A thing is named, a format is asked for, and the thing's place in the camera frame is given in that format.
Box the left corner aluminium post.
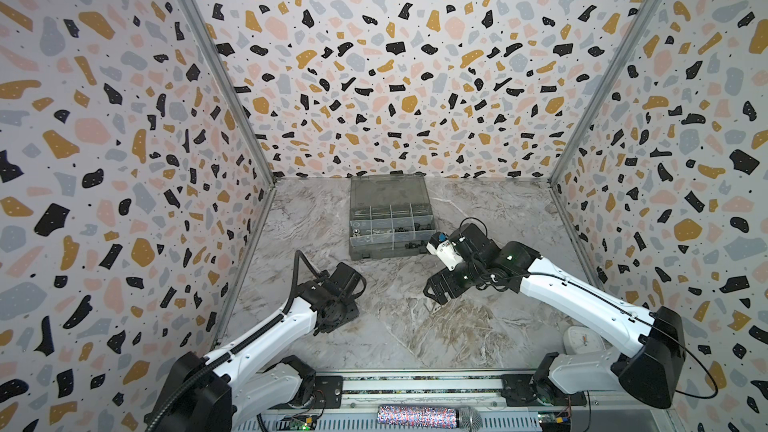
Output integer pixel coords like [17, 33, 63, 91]
[178, 0, 275, 189]

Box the right corner aluminium post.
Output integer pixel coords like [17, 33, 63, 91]
[548, 0, 662, 190]

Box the corner aluminium post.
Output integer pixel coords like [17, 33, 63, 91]
[548, 0, 662, 190]
[178, 0, 275, 189]

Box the white square clock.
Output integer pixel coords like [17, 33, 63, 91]
[563, 326, 606, 355]

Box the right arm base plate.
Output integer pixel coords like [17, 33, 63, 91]
[500, 373, 587, 407]

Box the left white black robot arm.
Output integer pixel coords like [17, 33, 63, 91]
[144, 252, 367, 431]

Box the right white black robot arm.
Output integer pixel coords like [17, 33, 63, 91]
[423, 224, 686, 409]

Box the clear plastic compartment organizer box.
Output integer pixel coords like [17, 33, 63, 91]
[348, 174, 436, 261]

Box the aluminium front rail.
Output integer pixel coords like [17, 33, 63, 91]
[231, 370, 684, 431]

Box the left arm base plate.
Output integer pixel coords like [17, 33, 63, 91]
[269, 375, 344, 412]

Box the glitter handheld microphone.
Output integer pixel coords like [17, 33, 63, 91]
[376, 404, 483, 431]

